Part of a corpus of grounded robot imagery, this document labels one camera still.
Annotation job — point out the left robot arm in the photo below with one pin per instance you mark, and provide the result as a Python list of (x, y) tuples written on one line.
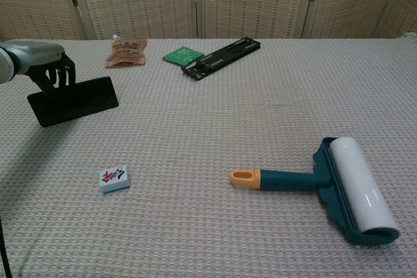
[(5, 64)]

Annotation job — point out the light blue smartphone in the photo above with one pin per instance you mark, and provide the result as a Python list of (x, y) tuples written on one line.
[(73, 101)]

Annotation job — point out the woven folding screen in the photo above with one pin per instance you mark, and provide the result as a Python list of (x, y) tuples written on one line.
[(208, 1)]

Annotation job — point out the white mahjong tile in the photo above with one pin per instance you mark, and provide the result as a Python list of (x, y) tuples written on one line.
[(114, 178)]

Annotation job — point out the green sachet packet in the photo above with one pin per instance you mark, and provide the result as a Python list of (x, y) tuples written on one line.
[(182, 54)]

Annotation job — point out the teal lint roller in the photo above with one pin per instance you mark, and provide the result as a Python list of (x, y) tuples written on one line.
[(345, 180)]

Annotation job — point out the beige waffle tablecloth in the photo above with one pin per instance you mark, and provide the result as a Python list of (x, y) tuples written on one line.
[(208, 161)]

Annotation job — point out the brown spouted snack pouch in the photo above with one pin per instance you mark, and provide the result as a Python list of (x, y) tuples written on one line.
[(126, 52)]

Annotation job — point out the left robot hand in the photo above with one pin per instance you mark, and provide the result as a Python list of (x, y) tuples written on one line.
[(39, 55)]

